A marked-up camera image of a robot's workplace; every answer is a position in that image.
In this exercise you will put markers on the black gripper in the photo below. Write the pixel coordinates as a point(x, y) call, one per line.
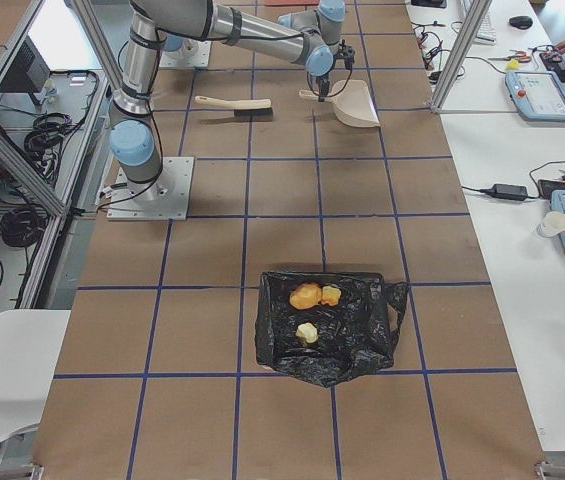
point(323, 82)

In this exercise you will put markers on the white plastic dustpan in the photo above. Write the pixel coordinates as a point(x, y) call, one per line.
point(352, 103)

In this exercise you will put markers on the white hand brush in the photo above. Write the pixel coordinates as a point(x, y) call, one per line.
point(258, 109)

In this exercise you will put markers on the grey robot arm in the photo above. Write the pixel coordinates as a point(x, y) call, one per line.
point(311, 39)

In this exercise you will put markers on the yellow sponge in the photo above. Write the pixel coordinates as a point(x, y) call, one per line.
point(512, 65)

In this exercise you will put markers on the black computer mouse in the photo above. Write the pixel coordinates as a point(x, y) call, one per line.
point(521, 22)

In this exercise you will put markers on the blue teach pendant far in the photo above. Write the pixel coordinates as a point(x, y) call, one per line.
point(537, 96)

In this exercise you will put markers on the black power adapter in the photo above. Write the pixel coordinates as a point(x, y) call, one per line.
point(509, 192)

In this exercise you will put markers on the torn bread piece upper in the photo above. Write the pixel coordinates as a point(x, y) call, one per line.
point(330, 295)

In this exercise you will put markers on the torn bread piece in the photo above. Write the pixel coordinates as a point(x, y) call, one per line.
point(307, 333)
point(330, 295)

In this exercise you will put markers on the paper cup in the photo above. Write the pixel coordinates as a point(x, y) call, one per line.
point(552, 224)

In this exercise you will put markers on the torn bread piece lower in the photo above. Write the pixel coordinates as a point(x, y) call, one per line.
point(307, 333)

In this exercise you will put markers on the white chair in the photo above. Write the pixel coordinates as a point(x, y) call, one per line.
point(30, 343)

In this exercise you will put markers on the aluminium frame post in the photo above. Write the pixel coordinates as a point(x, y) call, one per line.
point(459, 51)

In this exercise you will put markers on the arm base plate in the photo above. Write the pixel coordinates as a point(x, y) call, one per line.
point(167, 198)
point(191, 55)

